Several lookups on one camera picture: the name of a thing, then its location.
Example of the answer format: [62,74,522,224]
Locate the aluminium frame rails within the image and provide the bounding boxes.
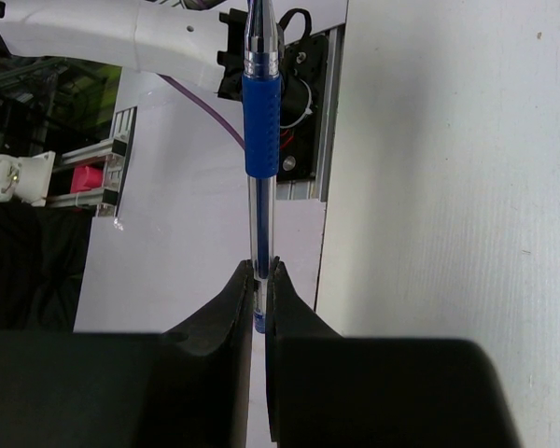
[46,107,137,217]

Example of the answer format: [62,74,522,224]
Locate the red block under frame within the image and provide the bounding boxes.
[70,165,103,194]

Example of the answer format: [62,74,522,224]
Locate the white clamp fixture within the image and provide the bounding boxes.
[0,151,56,207]

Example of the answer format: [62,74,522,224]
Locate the blue ballpoint pen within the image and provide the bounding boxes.
[242,0,282,334]

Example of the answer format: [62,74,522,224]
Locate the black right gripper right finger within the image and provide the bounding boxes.
[265,260,521,447]

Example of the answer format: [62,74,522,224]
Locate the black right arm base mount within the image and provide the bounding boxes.
[277,8,329,183]

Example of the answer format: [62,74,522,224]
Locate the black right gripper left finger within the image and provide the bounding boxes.
[0,261,254,447]

